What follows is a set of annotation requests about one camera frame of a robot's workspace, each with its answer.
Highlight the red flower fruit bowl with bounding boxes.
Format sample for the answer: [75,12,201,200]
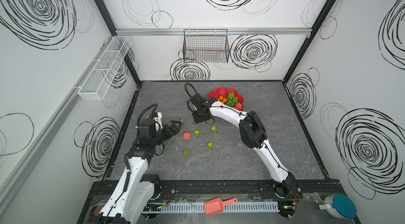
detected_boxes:
[208,87,244,111]

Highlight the green grape bunch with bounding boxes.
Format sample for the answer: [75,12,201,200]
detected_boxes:
[226,92,239,108]

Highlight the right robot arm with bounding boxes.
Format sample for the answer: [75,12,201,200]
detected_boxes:
[187,93,297,198]

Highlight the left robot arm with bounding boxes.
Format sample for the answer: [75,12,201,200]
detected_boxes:
[95,119,182,224]

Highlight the metal green-tipped tongs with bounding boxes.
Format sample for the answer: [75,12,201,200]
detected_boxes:
[159,137,175,157]

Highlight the pink plastic scoop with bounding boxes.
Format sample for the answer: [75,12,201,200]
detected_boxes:
[204,198,238,216]

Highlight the brown bottle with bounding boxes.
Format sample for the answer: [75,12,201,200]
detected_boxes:
[89,206,103,219]

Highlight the teal lidded white jug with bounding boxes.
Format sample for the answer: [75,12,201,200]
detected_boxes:
[319,194,357,219]

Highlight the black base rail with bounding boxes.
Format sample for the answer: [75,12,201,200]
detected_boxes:
[90,179,346,200]

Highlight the black wire basket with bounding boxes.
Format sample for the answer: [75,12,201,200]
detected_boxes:
[182,29,231,63]

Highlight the white slotted cable duct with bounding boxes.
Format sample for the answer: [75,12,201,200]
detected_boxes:
[142,201,279,215]

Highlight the white mesh wall shelf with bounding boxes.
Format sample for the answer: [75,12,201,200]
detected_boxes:
[78,36,131,101]

